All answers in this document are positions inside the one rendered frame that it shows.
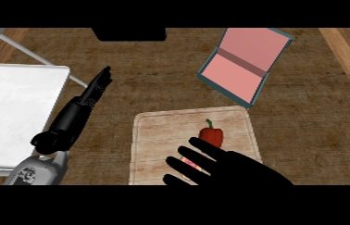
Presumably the pale wooden cutting board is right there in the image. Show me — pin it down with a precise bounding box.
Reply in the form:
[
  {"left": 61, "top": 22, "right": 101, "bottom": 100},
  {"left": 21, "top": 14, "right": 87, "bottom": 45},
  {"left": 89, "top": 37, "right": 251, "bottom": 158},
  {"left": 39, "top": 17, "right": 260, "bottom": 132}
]
[{"left": 127, "top": 105, "right": 265, "bottom": 186}]

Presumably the grey metal rail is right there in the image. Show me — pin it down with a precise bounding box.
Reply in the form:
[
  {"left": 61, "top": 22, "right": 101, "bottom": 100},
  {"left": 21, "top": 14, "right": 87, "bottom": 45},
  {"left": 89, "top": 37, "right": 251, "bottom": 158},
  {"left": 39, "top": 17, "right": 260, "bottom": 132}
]
[{"left": 0, "top": 33, "right": 89, "bottom": 88}]

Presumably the black block appliance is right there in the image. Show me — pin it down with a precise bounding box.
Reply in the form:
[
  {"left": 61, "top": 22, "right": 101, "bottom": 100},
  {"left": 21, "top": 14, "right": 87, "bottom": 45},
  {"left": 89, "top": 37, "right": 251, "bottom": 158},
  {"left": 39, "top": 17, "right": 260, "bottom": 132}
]
[{"left": 92, "top": 27, "right": 167, "bottom": 43}]

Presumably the pink box with teal outside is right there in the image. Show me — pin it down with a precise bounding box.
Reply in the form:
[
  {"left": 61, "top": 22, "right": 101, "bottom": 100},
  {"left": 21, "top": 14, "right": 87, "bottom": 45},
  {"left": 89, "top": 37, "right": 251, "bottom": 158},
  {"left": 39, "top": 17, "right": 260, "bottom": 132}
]
[{"left": 195, "top": 27, "right": 296, "bottom": 109}]

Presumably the red bell pepper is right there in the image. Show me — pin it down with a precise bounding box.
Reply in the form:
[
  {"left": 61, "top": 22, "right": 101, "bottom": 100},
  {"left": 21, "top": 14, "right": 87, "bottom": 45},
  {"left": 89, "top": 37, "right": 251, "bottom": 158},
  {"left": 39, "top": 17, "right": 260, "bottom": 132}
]
[{"left": 198, "top": 119, "right": 226, "bottom": 149}]

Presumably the white flat panel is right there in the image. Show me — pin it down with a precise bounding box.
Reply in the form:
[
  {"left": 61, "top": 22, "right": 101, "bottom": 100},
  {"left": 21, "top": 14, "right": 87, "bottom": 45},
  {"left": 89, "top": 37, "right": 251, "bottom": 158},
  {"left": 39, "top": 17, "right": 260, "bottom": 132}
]
[{"left": 0, "top": 63, "right": 71, "bottom": 171}]

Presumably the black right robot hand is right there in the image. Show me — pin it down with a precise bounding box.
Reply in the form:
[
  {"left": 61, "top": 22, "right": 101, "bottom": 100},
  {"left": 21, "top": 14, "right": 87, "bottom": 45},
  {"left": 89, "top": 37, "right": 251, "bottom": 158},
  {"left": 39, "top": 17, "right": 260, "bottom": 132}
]
[{"left": 161, "top": 136, "right": 296, "bottom": 186}]

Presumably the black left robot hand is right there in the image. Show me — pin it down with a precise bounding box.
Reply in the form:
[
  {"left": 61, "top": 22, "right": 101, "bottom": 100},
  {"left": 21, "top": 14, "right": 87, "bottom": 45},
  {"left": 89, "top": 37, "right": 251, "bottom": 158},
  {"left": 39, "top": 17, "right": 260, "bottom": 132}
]
[{"left": 30, "top": 65, "right": 114, "bottom": 156}]

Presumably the pale wooden strip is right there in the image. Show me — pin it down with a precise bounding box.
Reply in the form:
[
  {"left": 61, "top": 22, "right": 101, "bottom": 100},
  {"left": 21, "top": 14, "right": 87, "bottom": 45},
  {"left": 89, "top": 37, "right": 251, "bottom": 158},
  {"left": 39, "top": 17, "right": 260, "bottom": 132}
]
[{"left": 318, "top": 27, "right": 350, "bottom": 70}]

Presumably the pink frosted cupcake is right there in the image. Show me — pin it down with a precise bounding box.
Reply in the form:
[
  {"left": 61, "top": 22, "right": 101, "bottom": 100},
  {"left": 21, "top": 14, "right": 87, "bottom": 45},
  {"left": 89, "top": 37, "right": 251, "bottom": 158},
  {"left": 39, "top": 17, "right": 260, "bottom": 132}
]
[{"left": 179, "top": 156, "right": 206, "bottom": 181}]

